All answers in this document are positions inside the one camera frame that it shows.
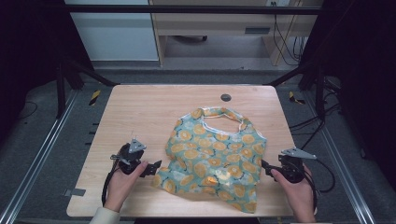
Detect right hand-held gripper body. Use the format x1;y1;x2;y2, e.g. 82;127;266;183
274;147;318;184

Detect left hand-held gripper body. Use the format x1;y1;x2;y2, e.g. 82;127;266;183
110;138;148;175

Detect teal orange-print cloth bag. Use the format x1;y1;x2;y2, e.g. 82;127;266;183
150;106;268;215

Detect person's right hand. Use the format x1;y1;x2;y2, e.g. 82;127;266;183
270;163;318;224

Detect person's left hand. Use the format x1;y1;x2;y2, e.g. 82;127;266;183
104;161;149;214

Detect person's left cream sleeve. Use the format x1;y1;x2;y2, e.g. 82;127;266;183
89;206;121;224

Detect grey tape strip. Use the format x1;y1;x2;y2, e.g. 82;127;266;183
63;188;87;198

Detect yellow black floor tape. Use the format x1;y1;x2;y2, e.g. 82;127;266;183
89;89;102;107
288;91;306;105

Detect black metal stand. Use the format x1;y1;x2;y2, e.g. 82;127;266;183
266;61;328;122
55;58;120;119

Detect black curtain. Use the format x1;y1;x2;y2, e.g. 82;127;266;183
0;0;95;144
300;0;396;190

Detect white cabinet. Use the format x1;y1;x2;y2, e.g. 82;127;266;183
64;0;160;62

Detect light wooden desk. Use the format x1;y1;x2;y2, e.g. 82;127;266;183
148;0;324;67

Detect left hand-held gripper black cable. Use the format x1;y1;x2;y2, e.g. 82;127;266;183
101;158;123;207

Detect hand-held gripper black cable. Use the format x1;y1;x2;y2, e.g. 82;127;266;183
101;158;123;207
303;158;337;216

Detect right hand-held gripper black cable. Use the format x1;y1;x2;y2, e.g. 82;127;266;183
303;158;337;216

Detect aluminium floor rail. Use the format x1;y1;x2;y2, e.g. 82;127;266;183
0;89;79;224
302;90;377;224

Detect black floor cables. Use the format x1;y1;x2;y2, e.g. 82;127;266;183
289;76;343;151

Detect thin black floor cable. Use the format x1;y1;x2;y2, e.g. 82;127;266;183
17;100;39;121

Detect hanging black cables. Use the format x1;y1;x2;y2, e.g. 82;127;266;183
271;1;308;67

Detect black horizontal frame bar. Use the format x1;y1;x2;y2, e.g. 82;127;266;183
64;4;325;16

